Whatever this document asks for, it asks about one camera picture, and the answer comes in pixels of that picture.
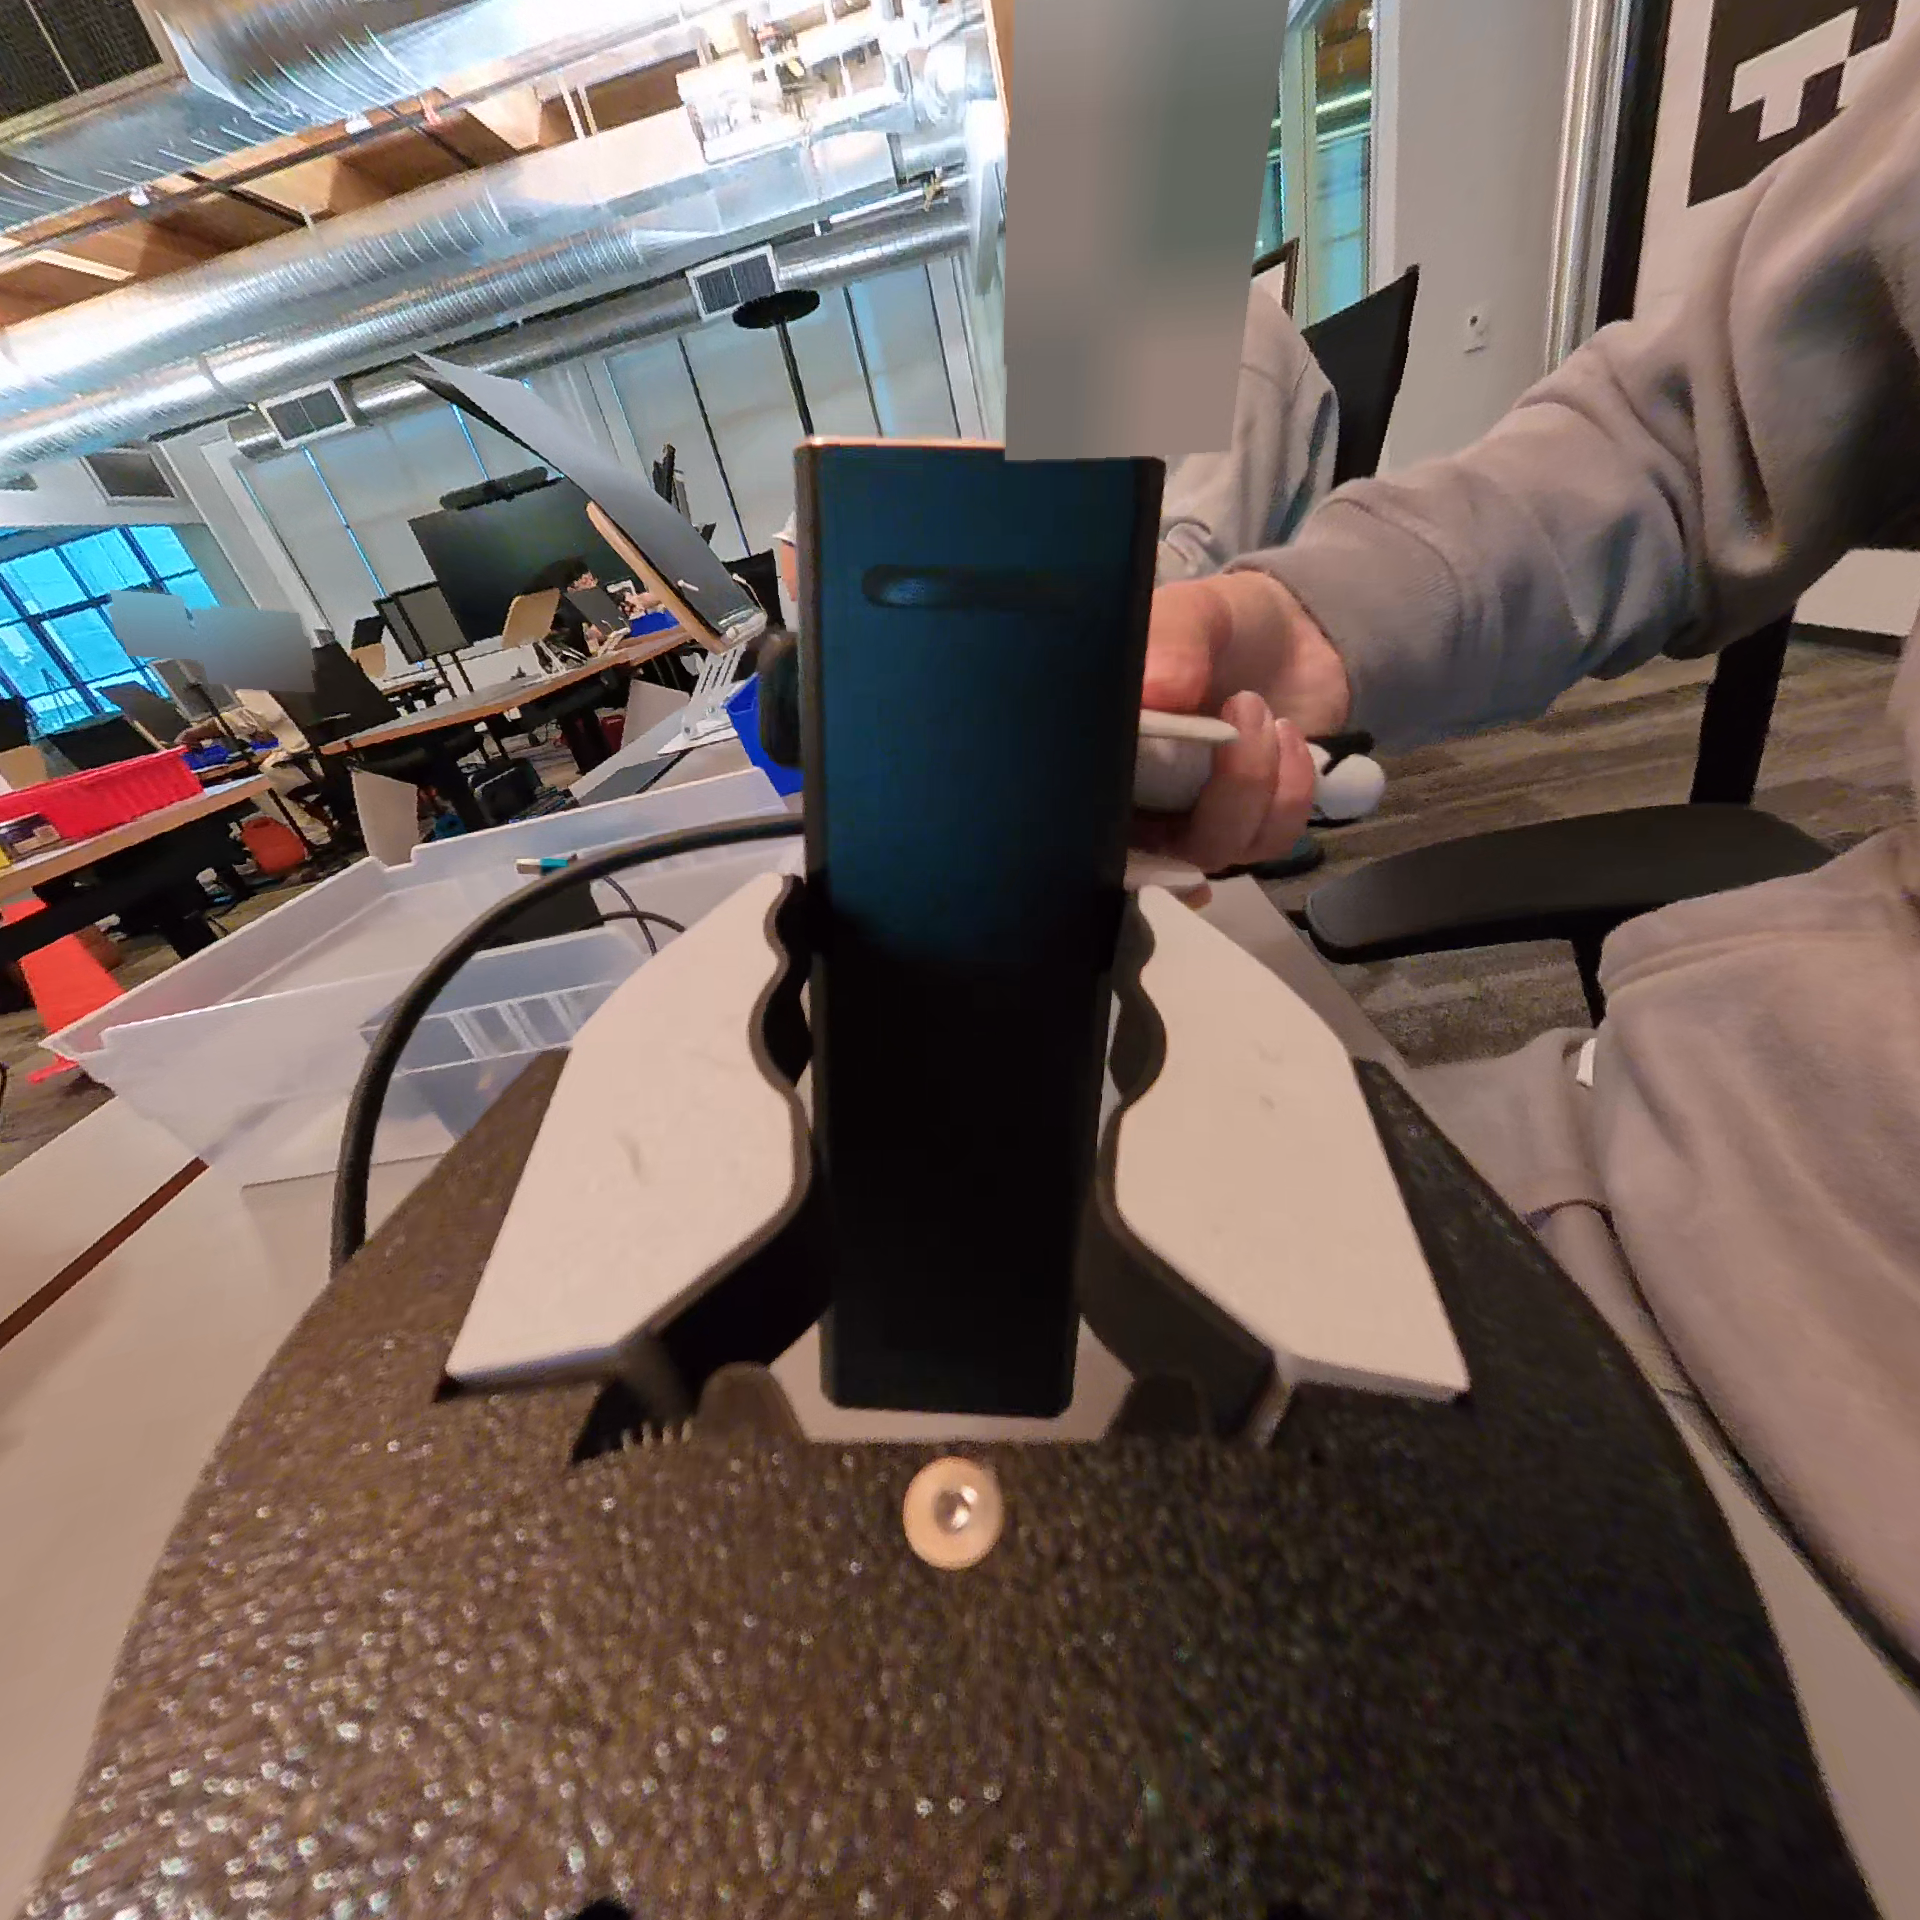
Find white desk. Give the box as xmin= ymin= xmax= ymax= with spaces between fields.
xmin=0 ymin=872 xmax=1920 ymax=1920

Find thick black braided cable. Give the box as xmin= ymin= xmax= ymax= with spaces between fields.
xmin=333 ymin=816 xmax=809 ymax=1270

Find black office chair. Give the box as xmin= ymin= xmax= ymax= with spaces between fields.
xmin=1303 ymin=614 xmax=1845 ymax=1039
xmin=1303 ymin=266 xmax=1421 ymax=491

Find person's right hand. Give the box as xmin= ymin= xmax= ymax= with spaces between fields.
xmin=1136 ymin=570 xmax=1356 ymax=875

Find large air vent grille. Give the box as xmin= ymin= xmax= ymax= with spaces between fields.
xmin=0 ymin=0 xmax=168 ymax=119

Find black monitor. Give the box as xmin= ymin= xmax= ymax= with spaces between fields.
xmin=406 ymin=479 xmax=601 ymax=618

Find long black USB hub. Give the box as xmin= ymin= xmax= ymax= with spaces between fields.
xmin=790 ymin=439 xmax=1167 ymax=1419

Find wooden topped table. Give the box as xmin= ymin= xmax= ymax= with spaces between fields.
xmin=0 ymin=773 xmax=278 ymax=963
xmin=322 ymin=631 xmax=705 ymax=783

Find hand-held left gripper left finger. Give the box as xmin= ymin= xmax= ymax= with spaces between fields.
xmin=442 ymin=873 xmax=826 ymax=1419

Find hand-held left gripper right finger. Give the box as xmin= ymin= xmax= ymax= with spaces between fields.
xmin=1087 ymin=886 xmax=1473 ymax=1441

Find clear plastic bin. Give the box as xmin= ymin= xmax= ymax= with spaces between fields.
xmin=45 ymin=773 xmax=812 ymax=1186

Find wooden document board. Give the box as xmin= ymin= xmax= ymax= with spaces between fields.
xmin=584 ymin=498 xmax=752 ymax=663

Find person's grey clothing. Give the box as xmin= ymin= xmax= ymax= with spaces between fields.
xmin=1410 ymin=825 xmax=1920 ymax=1666

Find black floor lamp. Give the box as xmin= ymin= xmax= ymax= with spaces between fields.
xmin=729 ymin=289 xmax=824 ymax=441

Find person's right forearm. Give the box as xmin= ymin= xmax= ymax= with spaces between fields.
xmin=1226 ymin=82 xmax=1920 ymax=723

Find blue plastic bin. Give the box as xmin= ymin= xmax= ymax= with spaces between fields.
xmin=726 ymin=674 xmax=805 ymax=799

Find red plastic bin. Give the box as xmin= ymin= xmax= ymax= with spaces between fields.
xmin=0 ymin=747 xmax=208 ymax=859

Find blue-lit window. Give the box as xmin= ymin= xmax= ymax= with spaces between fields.
xmin=0 ymin=526 xmax=204 ymax=706

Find framed black white marker sign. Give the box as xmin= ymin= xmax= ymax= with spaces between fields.
xmin=1593 ymin=0 xmax=1920 ymax=333

